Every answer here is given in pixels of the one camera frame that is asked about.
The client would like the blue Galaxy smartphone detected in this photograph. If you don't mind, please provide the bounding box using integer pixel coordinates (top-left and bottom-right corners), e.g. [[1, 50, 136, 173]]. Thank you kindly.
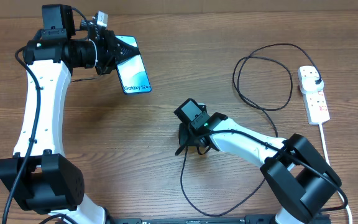
[[114, 35, 152, 95]]

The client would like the black charger cable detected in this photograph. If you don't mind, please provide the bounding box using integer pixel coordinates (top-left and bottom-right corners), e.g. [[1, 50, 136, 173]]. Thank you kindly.
[[175, 43, 323, 218]]

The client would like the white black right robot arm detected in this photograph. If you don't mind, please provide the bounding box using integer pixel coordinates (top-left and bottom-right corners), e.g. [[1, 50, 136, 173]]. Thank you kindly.
[[174, 98, 342, 223]]

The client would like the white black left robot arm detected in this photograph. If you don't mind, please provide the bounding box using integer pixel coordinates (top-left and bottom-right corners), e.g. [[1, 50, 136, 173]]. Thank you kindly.
[[0, 4, 140, 223]]

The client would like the white charger plug adapter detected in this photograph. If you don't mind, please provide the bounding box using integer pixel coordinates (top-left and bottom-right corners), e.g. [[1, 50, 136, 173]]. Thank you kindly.
[[300, 77, 324, 94]]

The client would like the white power strip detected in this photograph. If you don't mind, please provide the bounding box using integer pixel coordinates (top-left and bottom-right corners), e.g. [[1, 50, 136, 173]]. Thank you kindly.
[[298, 65, 330, 125]]

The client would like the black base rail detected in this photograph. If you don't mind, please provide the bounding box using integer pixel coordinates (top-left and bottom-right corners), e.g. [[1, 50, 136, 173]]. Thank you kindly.
[[110, 213, 332, 224]]

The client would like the white power strip cord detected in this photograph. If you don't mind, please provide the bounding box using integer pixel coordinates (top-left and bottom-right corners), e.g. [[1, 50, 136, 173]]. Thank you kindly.
[[318, 123, 354, 224]]

